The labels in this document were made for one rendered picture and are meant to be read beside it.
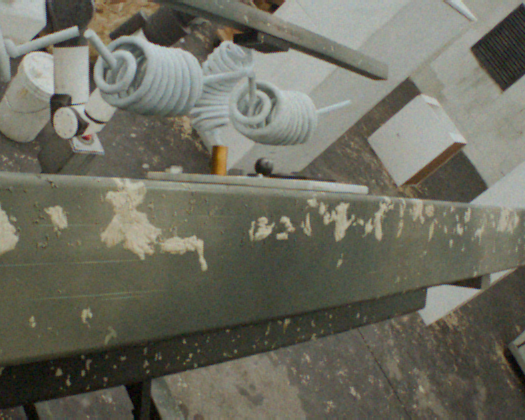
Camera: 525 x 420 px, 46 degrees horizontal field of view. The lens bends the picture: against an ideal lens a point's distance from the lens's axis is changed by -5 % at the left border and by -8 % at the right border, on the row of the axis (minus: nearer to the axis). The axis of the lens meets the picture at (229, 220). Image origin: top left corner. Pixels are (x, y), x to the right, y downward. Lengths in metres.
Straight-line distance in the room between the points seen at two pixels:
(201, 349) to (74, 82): 1.01
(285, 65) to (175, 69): 3.39
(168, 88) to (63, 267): 0.25
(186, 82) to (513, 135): 8.91
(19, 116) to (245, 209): 2.78
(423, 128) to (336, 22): 2.73
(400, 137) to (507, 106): 3.30
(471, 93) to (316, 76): 5.97
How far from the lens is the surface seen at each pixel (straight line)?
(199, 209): 0.42
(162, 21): 1.49
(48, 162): 2.04
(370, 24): 3.71
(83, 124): 1.61
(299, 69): 3.89
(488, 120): 9.51
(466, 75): 9.68
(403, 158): 6.42
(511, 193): 4.88
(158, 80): 0.55
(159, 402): 1.79
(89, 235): 0.36
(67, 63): 1.64
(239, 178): 0.57
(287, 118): 0.71
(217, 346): 0.78
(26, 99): 3.12
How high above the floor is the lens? 2.09
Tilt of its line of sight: 32 degrees down
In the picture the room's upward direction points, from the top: 48 degrees clockwise
